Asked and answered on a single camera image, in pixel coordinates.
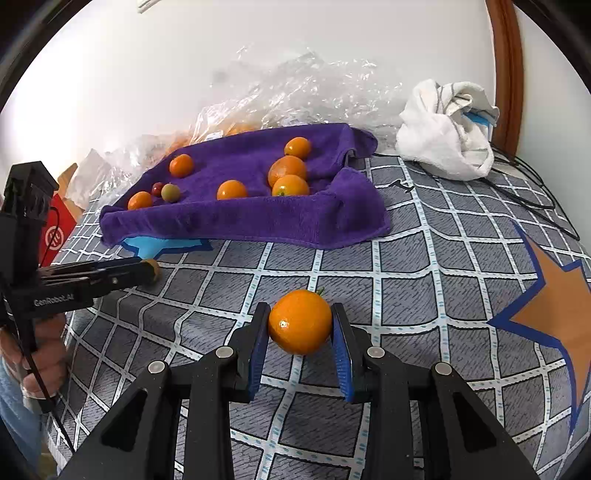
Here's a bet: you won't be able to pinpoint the brown wooden headboard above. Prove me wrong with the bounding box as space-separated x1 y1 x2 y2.
487 0 525 158

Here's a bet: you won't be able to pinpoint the grey checked bedsheet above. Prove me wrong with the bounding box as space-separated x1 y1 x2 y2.
41 152 591 480

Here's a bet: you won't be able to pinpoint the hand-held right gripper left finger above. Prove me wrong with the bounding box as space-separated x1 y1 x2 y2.
60 302 272 480

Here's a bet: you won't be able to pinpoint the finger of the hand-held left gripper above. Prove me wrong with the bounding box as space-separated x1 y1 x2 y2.
39 261 158 296
46 257 144 278

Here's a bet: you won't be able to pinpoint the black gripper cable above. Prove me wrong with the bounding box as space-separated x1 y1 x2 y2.
28 355 75 452

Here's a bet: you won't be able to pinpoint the large blemished orange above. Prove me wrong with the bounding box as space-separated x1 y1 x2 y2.
268 155 308 188

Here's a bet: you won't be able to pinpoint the black cables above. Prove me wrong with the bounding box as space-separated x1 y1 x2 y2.
489 143 581 241

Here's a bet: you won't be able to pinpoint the person's jeans leg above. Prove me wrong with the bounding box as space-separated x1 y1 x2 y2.
0 364 47 472

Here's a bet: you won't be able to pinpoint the small orange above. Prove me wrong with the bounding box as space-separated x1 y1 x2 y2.
284 137 312 159
169 154 195 179

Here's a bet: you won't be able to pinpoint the person's left hand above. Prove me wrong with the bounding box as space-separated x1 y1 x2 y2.
0 316 68 398

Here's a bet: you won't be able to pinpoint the crumpled clear plastic wrap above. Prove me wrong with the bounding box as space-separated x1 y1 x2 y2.
74 134 185 204

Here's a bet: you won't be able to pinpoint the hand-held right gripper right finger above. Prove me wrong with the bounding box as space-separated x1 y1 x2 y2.
330 302 541 480

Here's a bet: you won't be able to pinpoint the brown cardboard box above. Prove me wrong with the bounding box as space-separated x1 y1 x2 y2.
59 162 88 217

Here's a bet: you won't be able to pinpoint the purple towel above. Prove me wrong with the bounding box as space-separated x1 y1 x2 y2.
99 122 393 250

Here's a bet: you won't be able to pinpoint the white cloth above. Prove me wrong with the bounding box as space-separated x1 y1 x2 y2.
396 79 500 181

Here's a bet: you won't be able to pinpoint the red box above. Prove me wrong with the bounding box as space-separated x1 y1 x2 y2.
39 194 78 267

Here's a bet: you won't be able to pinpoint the clear plastic bag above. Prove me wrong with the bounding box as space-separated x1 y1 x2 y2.
161 44 407 153

